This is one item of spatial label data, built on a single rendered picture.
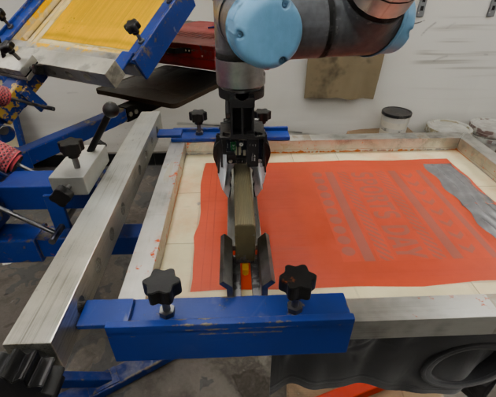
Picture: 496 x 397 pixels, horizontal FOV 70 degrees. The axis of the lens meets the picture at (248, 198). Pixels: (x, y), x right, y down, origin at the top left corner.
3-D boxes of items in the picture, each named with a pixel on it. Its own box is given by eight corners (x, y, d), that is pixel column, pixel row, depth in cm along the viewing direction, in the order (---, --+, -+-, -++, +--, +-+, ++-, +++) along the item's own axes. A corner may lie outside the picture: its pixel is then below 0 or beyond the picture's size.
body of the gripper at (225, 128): (219, 171, 57) (215, 97, 50) (220, 147, 64) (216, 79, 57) (266, 170, 57) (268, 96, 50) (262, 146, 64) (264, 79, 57)
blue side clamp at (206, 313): (337, 320, 50) (344, 287, 47) (346, 353, 46) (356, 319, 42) (125, 328, 49) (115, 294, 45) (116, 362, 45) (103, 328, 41)
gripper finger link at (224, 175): (212, 209, 63) (220, 164, 58) (213, 191, 68) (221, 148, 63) (229, 211, 63) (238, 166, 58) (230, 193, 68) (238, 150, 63)
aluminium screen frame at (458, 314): (461, 144, 97) (466, 131, 95) (694, 327, 48) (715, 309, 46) (173, 150, 94) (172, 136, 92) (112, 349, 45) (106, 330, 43)
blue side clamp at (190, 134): (286, 150, 97) (287, 125, 93) (288, 158, 92) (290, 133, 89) (175, 152, 96) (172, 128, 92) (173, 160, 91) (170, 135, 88)
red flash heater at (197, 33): (203, 40, 201) (202, 16, 194) (278, 47, 183) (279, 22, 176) (127, 62, 156) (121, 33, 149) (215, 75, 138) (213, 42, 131)
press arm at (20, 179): (112, 191, 70) (106, 168, 67) (102, 208, 65) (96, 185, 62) (22, 192, 69) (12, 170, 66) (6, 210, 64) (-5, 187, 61)
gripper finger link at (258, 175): (256, 210, 64) (246, 166, 58) (253, 192, 68) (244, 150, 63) (272, 207, 63) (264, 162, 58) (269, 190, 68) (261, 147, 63)
